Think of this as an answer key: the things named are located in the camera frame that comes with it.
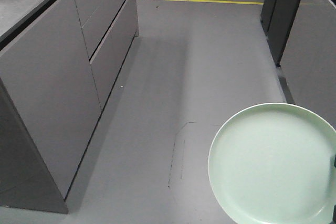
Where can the light green round plate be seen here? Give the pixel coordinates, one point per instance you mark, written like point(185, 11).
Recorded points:
point(271, 163)

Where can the grey kitchen island cabinet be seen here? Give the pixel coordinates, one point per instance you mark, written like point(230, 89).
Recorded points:
point(59, 62)

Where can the dark grey tall cabinet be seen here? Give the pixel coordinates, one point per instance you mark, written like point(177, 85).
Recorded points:
point(301, 39)

